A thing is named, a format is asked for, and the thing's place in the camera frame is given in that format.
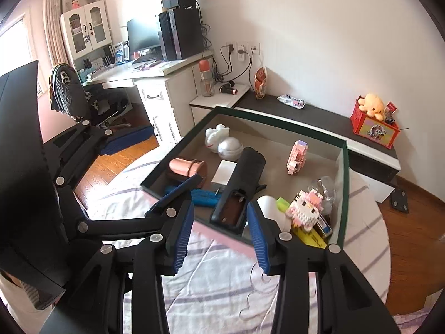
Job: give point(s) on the black floor scale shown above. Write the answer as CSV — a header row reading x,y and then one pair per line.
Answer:
x,y
399,200

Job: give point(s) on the black remote control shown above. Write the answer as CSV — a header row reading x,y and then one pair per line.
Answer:
x,y
231,211

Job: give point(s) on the clear glass bottle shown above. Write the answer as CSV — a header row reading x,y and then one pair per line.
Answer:
x,y
325,187

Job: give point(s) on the orange octopus plush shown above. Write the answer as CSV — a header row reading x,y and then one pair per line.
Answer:
x,y
372,106

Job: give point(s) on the blue object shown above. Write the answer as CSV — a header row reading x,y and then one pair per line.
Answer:
x,y
200,197

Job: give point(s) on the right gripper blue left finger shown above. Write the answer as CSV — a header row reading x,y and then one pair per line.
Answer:
x,y
174,239

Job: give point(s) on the blue gold rectangular case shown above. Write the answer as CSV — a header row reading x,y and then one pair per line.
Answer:
x,y
323,228

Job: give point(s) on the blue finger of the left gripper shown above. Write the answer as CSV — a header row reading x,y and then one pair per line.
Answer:
x,y
166,211
124,138

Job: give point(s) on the black computer tower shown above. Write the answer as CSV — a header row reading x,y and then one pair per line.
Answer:
x,y
181,36

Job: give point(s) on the striped white bedsheet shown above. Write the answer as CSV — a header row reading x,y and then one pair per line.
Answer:
x,y
220,288

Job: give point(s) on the white round case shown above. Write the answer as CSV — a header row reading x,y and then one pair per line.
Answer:
x,y
230,149

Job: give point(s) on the pink block figure toy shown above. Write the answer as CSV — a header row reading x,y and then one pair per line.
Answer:
x,y
297,157

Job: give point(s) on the red toy box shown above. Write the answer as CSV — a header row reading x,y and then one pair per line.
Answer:
x,y
377,131

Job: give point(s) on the white cup-shaped device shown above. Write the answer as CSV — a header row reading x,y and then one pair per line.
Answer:
x,y
269,207

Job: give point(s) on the white desk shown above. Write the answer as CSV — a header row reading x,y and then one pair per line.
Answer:
x,y
165,90

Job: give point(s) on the yellow highlighter marker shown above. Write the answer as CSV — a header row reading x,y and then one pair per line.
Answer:
x,y
311,238

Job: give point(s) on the white glass door cabinet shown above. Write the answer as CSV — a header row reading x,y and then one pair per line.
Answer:
x,y
86,34

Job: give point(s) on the white rabbit figurine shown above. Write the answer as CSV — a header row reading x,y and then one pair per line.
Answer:
x,y
214,136

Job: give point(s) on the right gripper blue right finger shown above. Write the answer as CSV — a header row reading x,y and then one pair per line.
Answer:
x,y
347,303

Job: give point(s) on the orange snack bag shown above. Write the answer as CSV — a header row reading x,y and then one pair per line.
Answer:
x,y
260,82

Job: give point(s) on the black office chair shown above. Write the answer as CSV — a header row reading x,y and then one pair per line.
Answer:
x,y
67,95

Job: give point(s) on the orange cap bottle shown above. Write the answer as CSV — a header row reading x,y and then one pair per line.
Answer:
x,y
207,83

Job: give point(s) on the white charger adapter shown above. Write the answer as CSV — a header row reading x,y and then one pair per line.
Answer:
x,y
223,173

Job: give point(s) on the computer monitor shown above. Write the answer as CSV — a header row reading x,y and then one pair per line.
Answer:
x,y
143,33

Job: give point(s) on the pink storage box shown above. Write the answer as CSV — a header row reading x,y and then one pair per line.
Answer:
x,y
278,159

